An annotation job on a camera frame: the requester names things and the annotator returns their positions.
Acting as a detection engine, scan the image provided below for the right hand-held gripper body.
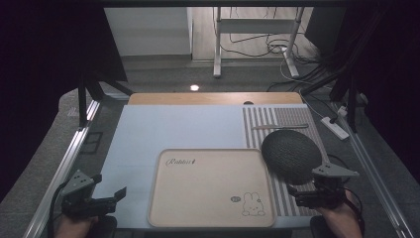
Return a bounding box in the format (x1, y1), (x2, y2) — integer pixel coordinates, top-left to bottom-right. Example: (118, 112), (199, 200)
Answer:
(311, 161), (361, 210)

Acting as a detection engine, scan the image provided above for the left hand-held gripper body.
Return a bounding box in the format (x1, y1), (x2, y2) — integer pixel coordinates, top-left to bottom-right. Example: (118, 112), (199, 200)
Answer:
(59, 169), (117, 220)

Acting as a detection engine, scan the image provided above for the person's left hand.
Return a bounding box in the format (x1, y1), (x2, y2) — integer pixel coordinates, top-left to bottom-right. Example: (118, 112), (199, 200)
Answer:
(53, 214), (100, 238)

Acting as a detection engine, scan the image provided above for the person's right hand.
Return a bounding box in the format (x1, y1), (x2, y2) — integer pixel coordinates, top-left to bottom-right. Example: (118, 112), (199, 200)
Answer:
(316, 197), (365, 238)

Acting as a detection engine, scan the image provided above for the dark woven round placemat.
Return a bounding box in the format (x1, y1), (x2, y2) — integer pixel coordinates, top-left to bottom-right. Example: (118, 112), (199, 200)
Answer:
(261, 129), (323, 186)

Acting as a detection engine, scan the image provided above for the white power strip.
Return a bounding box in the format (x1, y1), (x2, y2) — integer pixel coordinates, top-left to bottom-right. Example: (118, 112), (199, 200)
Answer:
(320, 115), (351, 141)

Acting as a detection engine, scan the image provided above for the grey striped placemat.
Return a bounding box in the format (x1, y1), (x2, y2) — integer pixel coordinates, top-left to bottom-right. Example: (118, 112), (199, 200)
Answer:
(242, 106), (331, 217)

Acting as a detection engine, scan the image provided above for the slim metal utensil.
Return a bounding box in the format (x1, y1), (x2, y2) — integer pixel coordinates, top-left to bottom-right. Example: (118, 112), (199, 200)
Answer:
(251, 123), (310, 131)

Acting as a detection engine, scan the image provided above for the black metal stand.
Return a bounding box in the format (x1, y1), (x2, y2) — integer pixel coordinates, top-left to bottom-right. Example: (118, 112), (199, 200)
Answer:
(329, 73), (361, 134)
(76, 69), (135, 129)

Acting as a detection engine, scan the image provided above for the beige tray with rabbit print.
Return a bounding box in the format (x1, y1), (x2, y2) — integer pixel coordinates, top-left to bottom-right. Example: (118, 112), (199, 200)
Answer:
(147, 148), (276, 229)

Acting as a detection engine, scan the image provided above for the light blue table mat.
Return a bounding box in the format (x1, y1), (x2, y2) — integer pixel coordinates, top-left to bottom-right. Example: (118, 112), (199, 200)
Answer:
(93, 103), (323, 230)

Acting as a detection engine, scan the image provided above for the wooden table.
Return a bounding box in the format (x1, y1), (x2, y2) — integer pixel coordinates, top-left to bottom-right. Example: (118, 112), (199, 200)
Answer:
(127, 91), (305, 106)

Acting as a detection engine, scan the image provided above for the dark curtain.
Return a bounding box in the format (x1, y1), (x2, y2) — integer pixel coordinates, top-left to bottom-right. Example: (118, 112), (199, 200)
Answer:
(305, 0), (420, 184)
(0, 0), (128, 202)

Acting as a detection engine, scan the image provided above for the white cabinet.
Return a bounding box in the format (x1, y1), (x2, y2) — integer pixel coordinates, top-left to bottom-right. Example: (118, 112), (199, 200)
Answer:
(103, 7), (194, 58)

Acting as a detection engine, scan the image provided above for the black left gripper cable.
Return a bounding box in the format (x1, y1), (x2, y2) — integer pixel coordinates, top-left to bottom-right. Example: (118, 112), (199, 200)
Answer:
(47, 181), (68, 238)

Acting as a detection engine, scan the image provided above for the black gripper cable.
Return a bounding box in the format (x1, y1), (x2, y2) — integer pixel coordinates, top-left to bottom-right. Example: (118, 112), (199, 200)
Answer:
(47, 181), (68, 238)
(343, 186), (367, 234)

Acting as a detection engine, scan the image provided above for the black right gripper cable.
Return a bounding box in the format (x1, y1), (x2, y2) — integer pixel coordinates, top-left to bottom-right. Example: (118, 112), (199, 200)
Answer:
(343, 186), (367, 234)

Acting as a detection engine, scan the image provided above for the aluminium rail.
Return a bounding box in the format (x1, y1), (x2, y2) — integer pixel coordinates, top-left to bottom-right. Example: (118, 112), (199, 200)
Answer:
(22, 98), (102, 238)
(331, 101), (415, 238)

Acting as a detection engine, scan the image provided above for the black flat frame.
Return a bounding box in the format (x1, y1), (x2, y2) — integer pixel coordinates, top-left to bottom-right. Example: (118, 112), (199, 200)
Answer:
(79, 131), (105, 156)

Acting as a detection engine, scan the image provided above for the bundle of floor cables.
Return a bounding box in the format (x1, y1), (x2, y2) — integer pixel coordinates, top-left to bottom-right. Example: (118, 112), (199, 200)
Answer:
(219, 7), (351, 93)

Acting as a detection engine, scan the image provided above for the white desk frame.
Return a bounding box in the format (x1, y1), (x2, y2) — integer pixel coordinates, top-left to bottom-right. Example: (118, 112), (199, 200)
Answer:
(212, 6), (307, 79)

